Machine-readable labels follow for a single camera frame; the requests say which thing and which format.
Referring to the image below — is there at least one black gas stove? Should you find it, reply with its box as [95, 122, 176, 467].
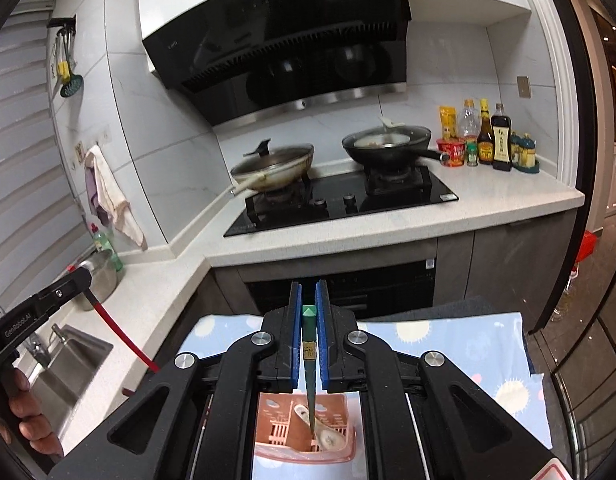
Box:
[224, 165, 459, 237]

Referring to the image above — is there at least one stainless steel sink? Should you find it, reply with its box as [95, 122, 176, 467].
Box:
[17, 324, 114, 440]

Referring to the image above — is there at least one clear oil bottle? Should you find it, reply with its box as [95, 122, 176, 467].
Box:
[457, 99, 480, 142]

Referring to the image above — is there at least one stainless steel pot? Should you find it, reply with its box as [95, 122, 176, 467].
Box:
[76, 252, 118, 304]

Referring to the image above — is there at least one small green-lid spice jar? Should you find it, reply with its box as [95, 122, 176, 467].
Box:
[466, 142, 479, 167]

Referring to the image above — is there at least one pink perforated utensil holder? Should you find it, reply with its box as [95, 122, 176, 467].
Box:
[255, 393, 357, 465]

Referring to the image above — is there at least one black range hood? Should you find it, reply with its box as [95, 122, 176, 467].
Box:
[143, 0, 411, 128]

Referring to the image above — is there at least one blue polka-dot tablecloth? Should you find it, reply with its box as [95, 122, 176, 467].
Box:
[180, 314, 567, 479]

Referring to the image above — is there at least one green hanging skimmer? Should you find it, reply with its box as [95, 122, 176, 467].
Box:
[56, 28, 84, 99]

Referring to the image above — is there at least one black frying pan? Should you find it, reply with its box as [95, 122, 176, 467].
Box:
[341, 124, 450, 174]

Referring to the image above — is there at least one red stool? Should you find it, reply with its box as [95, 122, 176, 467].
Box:
[567, 231, 598, 287]

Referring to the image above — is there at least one chrome faucet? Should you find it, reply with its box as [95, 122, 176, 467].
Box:
[0, 295, 48, 366]

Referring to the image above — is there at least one red instant noodle cup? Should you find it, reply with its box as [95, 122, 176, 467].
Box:
[437, 138, 466, 167]

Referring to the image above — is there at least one steel wok with lid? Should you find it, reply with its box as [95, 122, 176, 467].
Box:
[230, 139, 314, 196]

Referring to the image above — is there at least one green chopstick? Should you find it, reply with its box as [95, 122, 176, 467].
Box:
[301, 304, 317, 436]

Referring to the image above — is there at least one red chopstick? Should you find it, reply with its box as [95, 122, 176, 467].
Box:
[84, 289, 159, 373]

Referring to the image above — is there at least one pink hanging towel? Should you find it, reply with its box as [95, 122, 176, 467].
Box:
[84, 144, 148, 250]

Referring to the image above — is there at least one person's left hand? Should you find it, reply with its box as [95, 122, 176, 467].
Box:
[3, 367, 64, 457]

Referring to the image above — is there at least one yellow seasoning packet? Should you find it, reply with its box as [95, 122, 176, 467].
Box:
[439, 106, 457, 142]

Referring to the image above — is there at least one purple hanging cloth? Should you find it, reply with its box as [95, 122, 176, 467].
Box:
[84, 166, 112, 228]

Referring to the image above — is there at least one wall power outlet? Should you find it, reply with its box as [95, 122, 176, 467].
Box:
[517, 76, 531, 99]

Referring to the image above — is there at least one white ceramic spoon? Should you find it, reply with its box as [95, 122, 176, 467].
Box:
[294, 404, 346, 452]

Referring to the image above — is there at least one green condiment jar set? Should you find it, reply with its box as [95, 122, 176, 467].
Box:
[510, 131, 540, 174]

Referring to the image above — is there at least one dark soy sauce bottle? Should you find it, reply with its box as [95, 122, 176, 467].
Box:
[491, 103, 512, 172]

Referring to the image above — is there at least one brown sauce bottle yellow cap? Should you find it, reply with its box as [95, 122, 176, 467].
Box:
[477, 99, 494, 165]

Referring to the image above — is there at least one green dish soap bottle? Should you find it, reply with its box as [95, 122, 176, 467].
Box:
[90, 223, 124, 272]

